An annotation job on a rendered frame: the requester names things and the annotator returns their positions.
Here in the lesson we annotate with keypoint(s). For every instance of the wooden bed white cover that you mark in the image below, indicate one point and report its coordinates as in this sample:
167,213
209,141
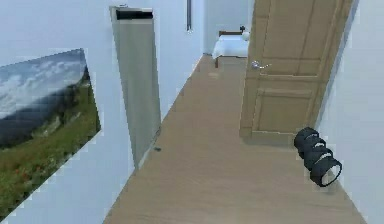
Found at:
230,46

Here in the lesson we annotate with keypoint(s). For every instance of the small black object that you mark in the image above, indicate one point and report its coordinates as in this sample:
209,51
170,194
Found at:
242,28

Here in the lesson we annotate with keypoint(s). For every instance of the light wooden room door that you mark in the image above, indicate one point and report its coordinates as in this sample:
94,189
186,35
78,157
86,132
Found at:
286,66

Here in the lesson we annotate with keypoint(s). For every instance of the black ribbed cylinder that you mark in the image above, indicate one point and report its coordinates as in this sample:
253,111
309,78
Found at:
318,156

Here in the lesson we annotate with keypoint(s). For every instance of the framed mountain landscape picture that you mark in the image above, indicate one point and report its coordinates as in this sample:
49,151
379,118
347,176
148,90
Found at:
46,116

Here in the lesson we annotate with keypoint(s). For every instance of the dark narrow wall strip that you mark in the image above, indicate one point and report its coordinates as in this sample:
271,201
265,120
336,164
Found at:
189,15

